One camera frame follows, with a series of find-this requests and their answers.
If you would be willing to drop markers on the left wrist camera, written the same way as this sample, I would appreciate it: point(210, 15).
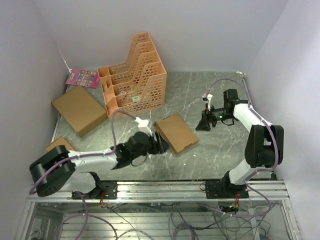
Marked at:
point(144, 125)

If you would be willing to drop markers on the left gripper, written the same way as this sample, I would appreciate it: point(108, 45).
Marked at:
point(159, 146)

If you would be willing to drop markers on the small folded cardboard box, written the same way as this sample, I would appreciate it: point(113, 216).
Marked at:
point(61, 141)

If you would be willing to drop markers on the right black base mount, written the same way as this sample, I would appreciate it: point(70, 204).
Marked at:
point(215, 189)

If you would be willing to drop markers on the aluminium mounting rail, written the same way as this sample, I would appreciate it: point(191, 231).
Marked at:
point(192, 191)

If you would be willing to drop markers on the orange plastic file organizer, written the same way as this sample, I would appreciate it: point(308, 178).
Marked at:
point(138, 84)

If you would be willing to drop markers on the pink sticker sheet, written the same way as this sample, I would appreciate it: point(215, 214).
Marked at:
point(84, 78)

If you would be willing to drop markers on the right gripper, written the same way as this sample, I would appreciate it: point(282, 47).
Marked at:
point(206, 116)

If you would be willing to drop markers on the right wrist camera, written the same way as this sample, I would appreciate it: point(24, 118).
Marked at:
point(206, 98)

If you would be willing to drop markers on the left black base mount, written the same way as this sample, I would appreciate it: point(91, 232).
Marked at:
point(105, 189)

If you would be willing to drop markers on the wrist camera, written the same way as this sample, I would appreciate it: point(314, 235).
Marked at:
point(144, 125)
point(206, 98)

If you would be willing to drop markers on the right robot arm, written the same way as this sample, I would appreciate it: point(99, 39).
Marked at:
point(264, 148)

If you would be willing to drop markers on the large folded cardboard box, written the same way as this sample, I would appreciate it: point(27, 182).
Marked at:
point(80, 110)

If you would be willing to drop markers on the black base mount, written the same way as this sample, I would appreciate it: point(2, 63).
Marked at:
point(215, 189)
point(105, 189)

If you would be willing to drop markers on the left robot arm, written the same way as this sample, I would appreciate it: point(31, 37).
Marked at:
point(72, 171)

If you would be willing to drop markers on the brown cardboard box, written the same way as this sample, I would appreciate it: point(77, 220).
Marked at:
point(177, 133)

